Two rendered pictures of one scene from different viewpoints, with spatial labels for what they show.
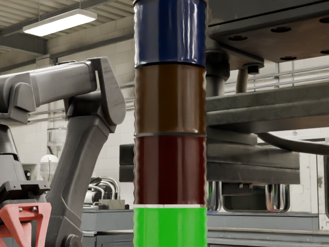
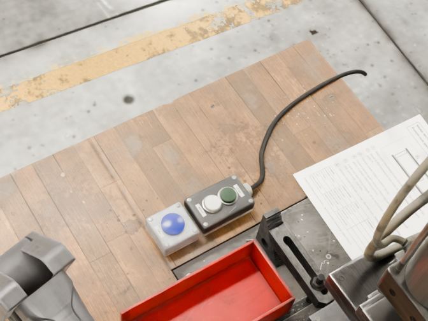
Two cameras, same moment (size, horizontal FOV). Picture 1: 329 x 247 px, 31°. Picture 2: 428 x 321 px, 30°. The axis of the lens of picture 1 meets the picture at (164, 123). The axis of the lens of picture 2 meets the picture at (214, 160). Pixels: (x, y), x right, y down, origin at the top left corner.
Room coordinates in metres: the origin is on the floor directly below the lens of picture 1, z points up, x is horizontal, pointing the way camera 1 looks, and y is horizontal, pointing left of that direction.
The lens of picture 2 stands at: (0.80, 0.42, 2.14)
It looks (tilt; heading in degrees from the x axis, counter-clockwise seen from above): 58 degrees down; 280
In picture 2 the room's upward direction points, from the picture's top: 10 degrees clockwise
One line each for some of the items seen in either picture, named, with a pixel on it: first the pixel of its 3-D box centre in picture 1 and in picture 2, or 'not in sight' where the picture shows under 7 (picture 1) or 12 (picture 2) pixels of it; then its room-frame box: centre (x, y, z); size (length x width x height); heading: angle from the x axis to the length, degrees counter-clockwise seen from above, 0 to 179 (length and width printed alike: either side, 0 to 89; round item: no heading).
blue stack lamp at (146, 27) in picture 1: (170, 38); not in sight; (0.31, 0.00, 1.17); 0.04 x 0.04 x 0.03
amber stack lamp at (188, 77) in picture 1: (170, 104); not in sight; (0.31, 0.00, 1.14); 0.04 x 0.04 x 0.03
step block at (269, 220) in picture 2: not in sight; (277, 237); (0.79, -0.20, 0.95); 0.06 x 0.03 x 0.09; 141
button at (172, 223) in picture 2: not in sight; (172, 225); (0.96, -0.16, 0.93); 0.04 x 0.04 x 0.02
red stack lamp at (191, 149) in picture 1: (170, 171); not in sight; (0.31, 0.00, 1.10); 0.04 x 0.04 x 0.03
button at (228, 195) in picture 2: not in sight; (227, 197); (0.89, -0.25, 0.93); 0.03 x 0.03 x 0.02
